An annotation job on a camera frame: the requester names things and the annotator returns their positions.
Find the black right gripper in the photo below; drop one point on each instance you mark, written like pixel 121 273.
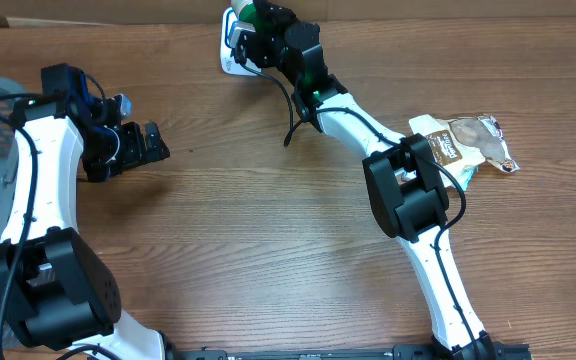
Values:
pixel 281 17

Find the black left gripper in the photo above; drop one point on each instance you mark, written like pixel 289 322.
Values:
pixel 137 154

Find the green lid jar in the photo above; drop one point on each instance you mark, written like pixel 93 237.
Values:
pixel 246 11

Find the brown pancake snack bag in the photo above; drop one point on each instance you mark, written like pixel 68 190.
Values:
pixel 465 142

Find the light green snack bag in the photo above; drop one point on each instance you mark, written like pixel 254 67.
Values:
pixel 462 177

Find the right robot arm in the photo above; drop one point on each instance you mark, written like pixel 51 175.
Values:
pixel 405 184

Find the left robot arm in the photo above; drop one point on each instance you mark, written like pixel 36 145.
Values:
pixel 54 289

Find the white barcode scanner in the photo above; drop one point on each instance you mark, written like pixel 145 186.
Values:
pixel 227 55

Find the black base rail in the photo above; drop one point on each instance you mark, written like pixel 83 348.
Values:
pixel 398 352

